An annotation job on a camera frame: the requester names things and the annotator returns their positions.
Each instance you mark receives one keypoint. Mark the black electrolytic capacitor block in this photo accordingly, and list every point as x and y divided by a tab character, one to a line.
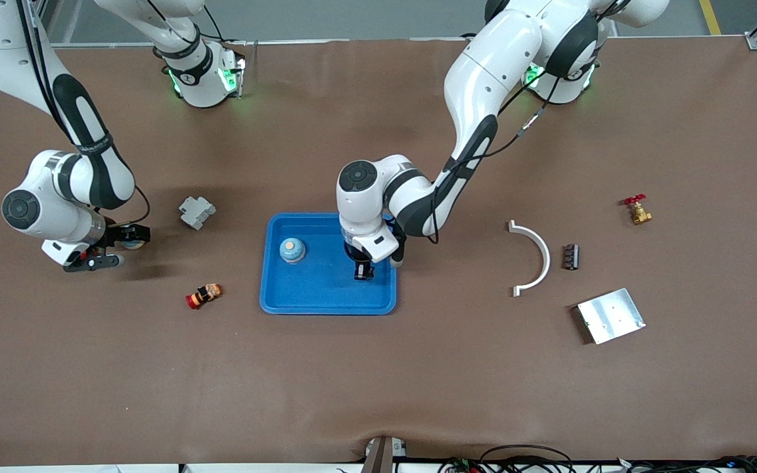
571	257
363	271

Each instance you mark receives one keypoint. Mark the blue service bell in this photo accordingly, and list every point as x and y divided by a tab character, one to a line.
134	244
292	250

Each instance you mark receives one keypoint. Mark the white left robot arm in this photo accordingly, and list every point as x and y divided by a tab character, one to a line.
477	85

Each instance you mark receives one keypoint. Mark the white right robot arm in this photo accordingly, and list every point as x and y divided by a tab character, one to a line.
89	171

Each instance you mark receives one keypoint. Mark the blue plastic tray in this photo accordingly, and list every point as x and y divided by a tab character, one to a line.
329	289

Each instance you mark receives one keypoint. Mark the white circuit breaker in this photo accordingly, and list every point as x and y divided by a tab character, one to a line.
196	213

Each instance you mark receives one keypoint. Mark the red yellow emergency stop button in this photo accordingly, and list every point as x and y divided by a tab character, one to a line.
204	296

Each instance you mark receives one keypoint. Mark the silver metal plate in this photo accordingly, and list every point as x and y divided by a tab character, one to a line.
610	316

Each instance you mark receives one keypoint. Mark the white curved bracket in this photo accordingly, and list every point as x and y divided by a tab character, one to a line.
545	259

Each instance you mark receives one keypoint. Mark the grey metal mount bracket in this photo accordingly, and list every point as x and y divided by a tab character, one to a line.
378	456

